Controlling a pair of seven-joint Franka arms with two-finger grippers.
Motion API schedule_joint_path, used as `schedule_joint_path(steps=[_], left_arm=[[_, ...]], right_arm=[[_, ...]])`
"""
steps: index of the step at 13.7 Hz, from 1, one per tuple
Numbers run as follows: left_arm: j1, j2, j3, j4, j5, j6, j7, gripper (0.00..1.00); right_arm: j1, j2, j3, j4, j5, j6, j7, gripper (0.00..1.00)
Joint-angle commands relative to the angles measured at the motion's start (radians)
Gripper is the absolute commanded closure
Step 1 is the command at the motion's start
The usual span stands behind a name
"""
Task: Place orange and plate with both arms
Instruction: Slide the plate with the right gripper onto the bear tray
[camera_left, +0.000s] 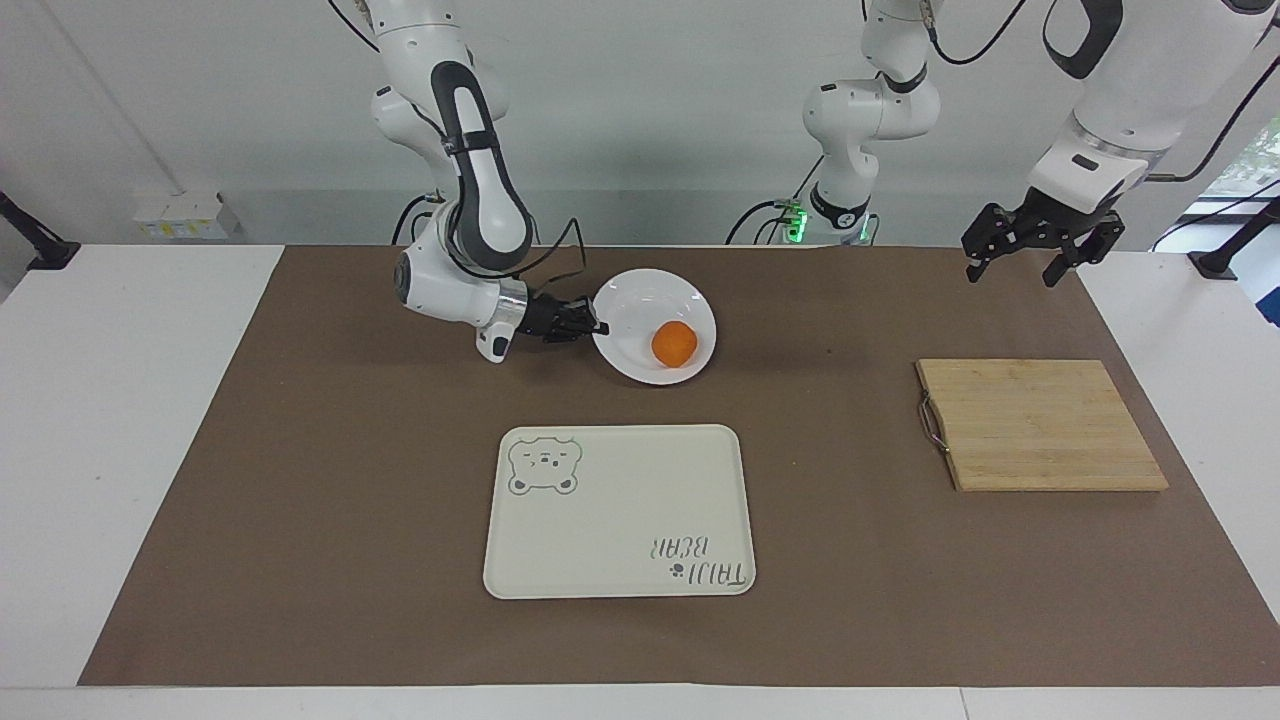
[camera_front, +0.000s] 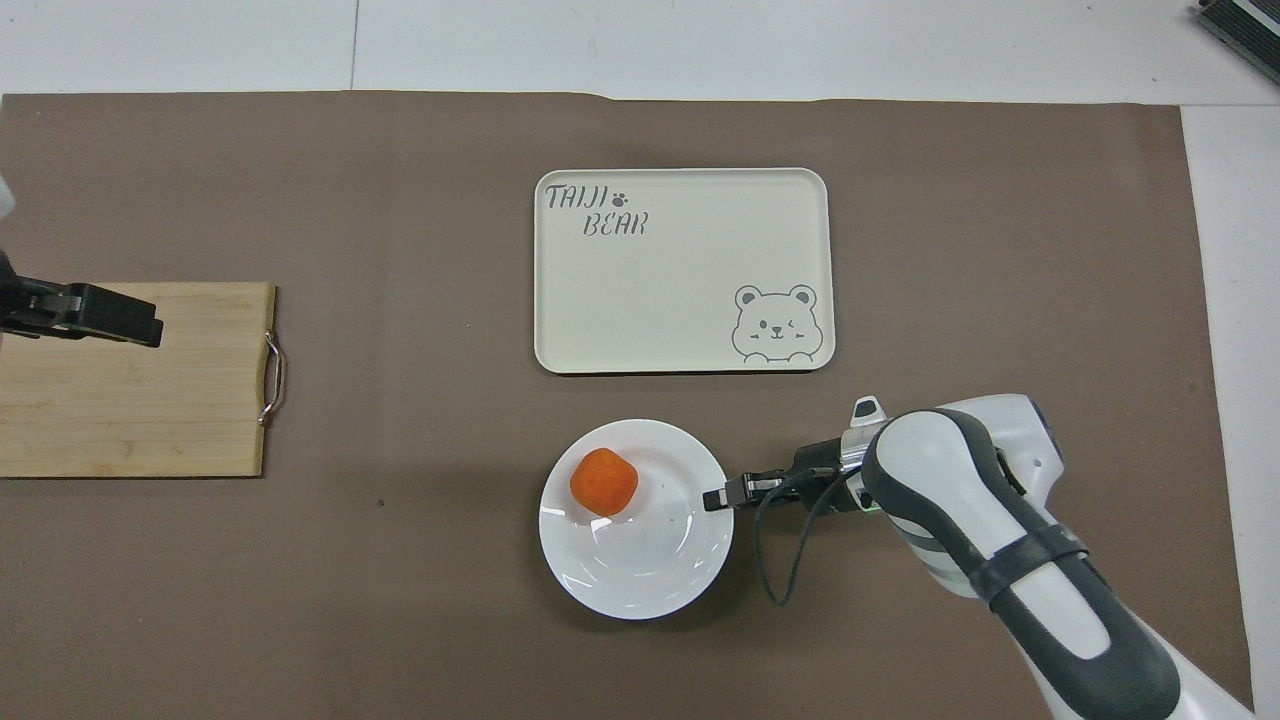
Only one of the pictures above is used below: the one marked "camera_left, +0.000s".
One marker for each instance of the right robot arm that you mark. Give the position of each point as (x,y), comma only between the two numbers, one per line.
(485,190)

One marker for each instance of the black stand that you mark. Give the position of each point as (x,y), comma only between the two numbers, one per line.
(35,240)
(1235,245)

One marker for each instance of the orange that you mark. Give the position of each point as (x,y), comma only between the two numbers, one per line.
(674,345)

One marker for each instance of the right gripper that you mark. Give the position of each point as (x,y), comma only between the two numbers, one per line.
(542,318)

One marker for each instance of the cream tray with bear print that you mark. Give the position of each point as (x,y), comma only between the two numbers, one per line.
(620,510)

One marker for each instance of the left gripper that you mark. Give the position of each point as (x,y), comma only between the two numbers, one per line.
(1050,228)

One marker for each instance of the white round plate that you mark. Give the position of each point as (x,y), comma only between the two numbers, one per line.
(640,310)

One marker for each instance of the wooden cutting board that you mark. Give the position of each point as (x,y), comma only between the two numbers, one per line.
(1040,425)

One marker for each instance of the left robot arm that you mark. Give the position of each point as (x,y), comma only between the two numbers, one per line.
(1130,90)

